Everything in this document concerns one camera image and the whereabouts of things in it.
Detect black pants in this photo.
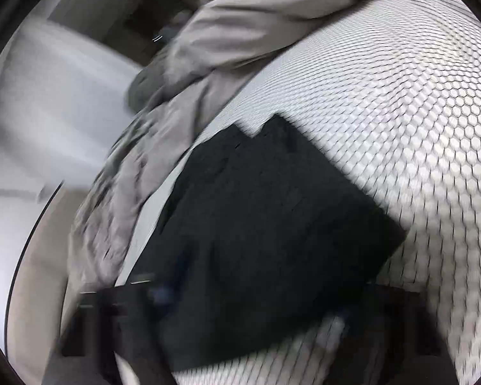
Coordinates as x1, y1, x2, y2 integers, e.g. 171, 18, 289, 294
134, 114, 407, 373

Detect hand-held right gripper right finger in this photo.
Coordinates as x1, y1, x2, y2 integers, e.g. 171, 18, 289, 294
332, 284, 458, 385

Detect beige bed headboard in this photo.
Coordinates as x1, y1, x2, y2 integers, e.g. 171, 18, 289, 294
6, 186, 91, 385

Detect white honeycomb-patterned bed sheet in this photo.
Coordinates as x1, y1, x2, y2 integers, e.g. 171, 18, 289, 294
116, 0, 481, 385

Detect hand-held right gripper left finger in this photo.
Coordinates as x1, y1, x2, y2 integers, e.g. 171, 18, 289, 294
44, 275, 179, 385

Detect dark furniture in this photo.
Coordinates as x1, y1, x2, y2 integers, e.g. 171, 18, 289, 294
100, 0, 233, 65

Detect grey quilt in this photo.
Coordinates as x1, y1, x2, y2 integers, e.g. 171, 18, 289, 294
70, 0, 421, 293

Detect dark grey cloth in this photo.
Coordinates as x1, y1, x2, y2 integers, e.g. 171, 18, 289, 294
126, 66, 173, 113

